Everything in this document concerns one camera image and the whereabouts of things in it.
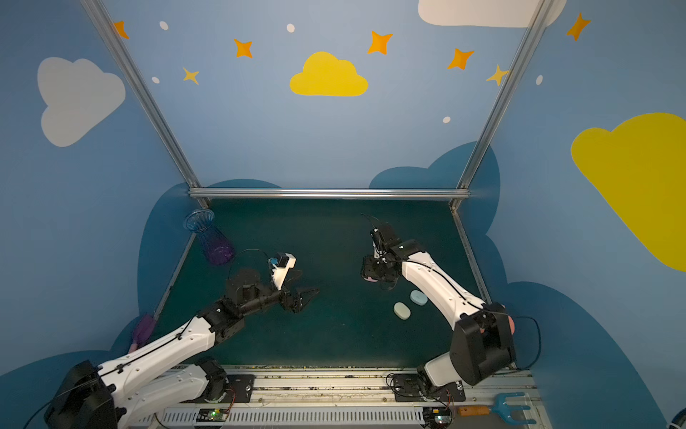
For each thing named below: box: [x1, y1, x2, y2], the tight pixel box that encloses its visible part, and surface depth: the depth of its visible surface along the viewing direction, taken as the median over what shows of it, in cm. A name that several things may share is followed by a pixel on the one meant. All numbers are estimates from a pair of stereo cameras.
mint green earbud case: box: [393, 302, 411, 320], surface depth 90 cm
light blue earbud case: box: [409, 289, 428, 306], surface depth 92 cm
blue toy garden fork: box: [459, 392, 537, 425], surface depth 72 cm
